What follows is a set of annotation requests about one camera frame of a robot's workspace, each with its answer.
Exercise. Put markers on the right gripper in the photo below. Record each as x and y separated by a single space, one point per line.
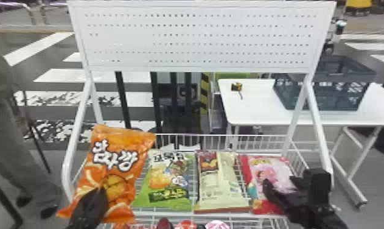
302 209

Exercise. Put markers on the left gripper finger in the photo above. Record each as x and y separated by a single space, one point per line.
89 209

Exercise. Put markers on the orange snack packet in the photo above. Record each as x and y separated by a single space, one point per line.
115 160

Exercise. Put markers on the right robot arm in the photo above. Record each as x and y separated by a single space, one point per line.
330 220

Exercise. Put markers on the pink snack packet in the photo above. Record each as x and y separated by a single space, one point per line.
268 171

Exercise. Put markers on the beige snack packet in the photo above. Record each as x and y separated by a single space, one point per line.
219 185

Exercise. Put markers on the pink noodle cup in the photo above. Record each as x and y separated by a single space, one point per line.
217 225

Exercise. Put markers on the green snack packet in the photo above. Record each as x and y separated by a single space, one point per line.
166 182

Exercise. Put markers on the white side table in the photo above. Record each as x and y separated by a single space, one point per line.
262 105

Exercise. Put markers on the red noodle cup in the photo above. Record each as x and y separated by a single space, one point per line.
185 225

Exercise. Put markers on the person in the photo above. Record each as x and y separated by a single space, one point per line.
6 140

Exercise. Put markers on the blue crate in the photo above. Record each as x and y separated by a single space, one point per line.
335 86

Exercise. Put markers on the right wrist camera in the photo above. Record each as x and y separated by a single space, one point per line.
318 185

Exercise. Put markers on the yellow black striped post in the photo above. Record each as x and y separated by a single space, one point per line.
205 92

